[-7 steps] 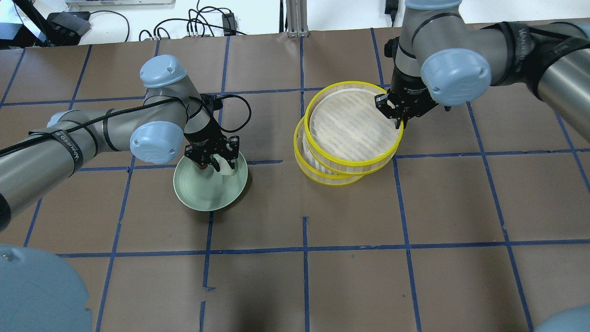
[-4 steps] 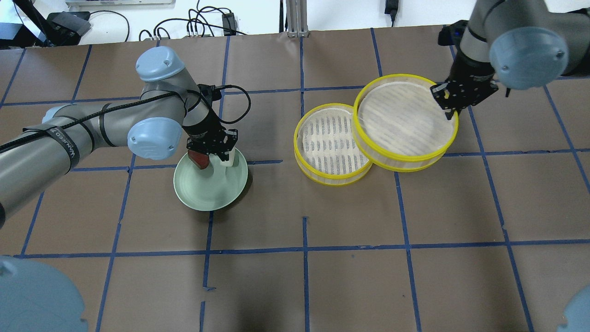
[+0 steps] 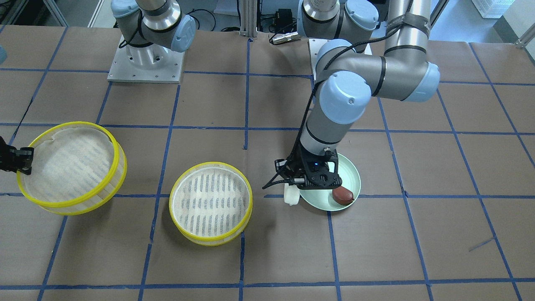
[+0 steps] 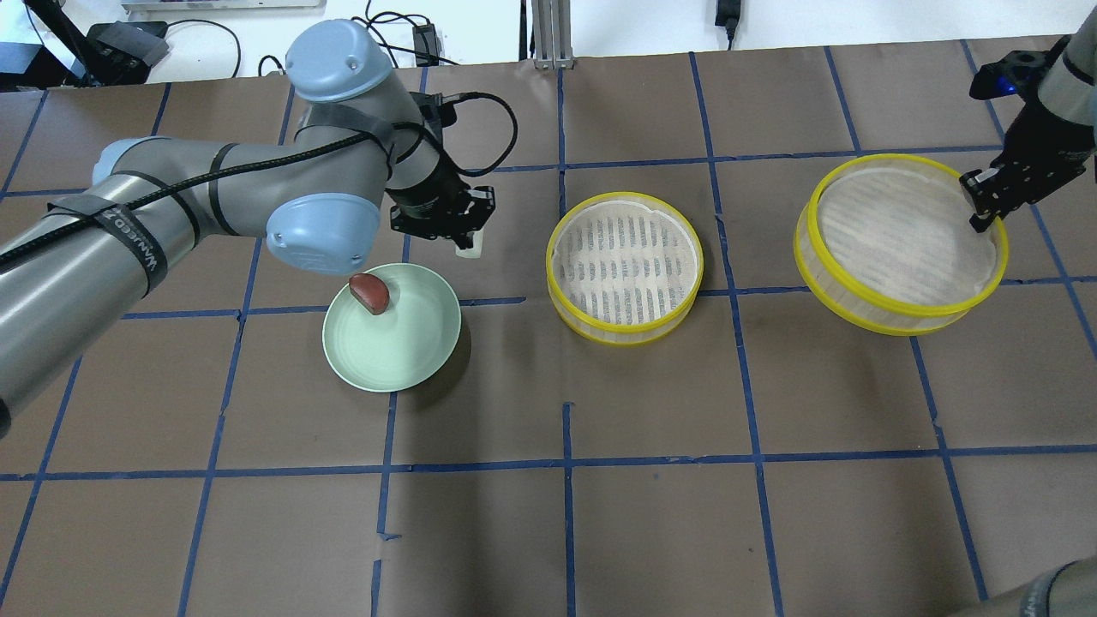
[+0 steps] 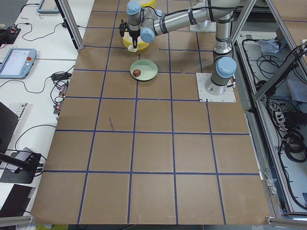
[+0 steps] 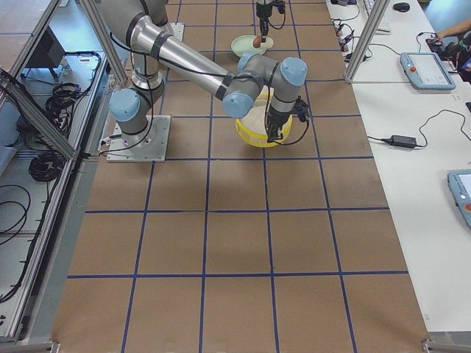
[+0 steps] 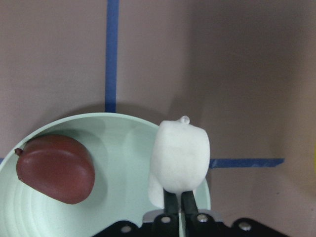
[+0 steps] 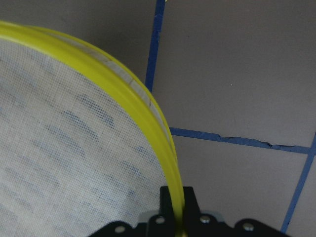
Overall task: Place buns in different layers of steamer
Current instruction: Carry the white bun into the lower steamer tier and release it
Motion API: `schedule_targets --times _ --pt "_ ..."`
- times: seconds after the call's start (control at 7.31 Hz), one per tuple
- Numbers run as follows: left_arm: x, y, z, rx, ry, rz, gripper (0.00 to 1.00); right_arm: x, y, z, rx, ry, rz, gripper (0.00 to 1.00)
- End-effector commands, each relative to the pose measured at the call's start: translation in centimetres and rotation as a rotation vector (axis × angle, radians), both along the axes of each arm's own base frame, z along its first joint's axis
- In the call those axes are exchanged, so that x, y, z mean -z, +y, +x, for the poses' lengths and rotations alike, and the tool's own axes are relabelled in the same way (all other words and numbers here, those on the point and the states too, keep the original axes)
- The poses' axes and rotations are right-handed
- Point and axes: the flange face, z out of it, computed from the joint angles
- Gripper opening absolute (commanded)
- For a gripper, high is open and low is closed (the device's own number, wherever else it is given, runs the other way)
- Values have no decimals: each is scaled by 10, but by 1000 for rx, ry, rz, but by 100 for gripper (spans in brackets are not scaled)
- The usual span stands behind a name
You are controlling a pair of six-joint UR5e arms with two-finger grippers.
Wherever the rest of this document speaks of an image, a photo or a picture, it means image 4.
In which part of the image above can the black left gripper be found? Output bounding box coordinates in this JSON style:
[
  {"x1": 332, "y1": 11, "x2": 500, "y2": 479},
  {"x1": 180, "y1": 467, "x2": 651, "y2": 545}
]
[{"x1": 387, "y1": 167, "x2": 498, "y2": 255}]

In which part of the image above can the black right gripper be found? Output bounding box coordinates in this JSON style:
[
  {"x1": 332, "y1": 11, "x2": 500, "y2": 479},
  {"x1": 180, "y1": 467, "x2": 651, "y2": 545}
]
[{"x1": 959, "y1": 116, "x2": 1094, "y2": 233}]

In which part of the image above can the yellow rimmed steamer layer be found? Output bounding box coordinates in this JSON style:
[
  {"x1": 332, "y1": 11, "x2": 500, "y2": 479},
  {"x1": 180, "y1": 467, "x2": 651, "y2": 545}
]
[
  {"x1": 793, "y1": 153, "x2": 1010, "y2": 337},
  {"x1": 544, "y1": 191, "x2": 705, "y2": 347}
]

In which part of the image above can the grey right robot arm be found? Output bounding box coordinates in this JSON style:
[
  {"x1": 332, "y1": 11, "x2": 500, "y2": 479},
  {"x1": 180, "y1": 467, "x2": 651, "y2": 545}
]
[{"x1": 960, "y1": 13, "x2": 1094, "y2": 233}]

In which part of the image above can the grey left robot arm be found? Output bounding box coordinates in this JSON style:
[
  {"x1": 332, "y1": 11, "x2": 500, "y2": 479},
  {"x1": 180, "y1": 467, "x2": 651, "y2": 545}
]
[{"x1": 1, "y1": 19, "x2": 496, "y2": 431}]

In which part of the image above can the reddish brown bun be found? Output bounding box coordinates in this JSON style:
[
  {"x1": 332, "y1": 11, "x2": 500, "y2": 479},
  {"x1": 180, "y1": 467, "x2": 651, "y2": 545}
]
[{"x1": 348, "y1": 273, "x2": 391, "y2": 315}]

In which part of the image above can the pale green round plate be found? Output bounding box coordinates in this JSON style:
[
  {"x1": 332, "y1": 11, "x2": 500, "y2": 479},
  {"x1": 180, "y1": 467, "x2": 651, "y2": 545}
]
[{"x1": 321, "y1": 263, "x2": 462, "y2": 392}]

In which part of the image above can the black power adapter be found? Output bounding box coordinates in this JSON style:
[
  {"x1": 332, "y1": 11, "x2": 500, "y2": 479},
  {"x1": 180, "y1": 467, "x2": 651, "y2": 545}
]
[{"x1": 412, "y1": 23, "x2": 441, "y2": 63}]

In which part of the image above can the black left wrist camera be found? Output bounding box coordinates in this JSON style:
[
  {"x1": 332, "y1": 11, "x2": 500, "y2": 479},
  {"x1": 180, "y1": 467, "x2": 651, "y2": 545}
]
[{"x1": 411, "y1": 93, "x2": 456, "y2": 143}]

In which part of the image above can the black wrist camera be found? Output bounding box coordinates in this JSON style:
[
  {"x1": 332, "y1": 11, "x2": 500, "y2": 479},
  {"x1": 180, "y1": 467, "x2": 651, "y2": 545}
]
[
  {"x1": 968, "y1": 51, "x2": 1050, "y2": 102},
  {"x1": 411, "y1": 93, "x2": 456, "y2": 143}
]

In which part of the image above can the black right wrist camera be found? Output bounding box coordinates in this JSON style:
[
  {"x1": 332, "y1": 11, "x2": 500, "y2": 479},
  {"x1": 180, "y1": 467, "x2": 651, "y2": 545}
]
[{"x1": 968, "y1": 51, "x2": 1050, "y2": 102}]

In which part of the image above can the aluminium frame post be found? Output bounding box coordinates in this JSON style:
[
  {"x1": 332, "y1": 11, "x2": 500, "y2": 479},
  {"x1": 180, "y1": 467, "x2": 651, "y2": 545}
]
[{"x1": 528, "y1": 0, "x2": 576, "y2": 70}]

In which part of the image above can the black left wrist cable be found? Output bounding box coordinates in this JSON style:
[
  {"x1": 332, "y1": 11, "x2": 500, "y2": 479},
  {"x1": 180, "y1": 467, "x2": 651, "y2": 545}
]
[{"x1": 0, "y1": 90, "x2": 519, "y2": 267}]

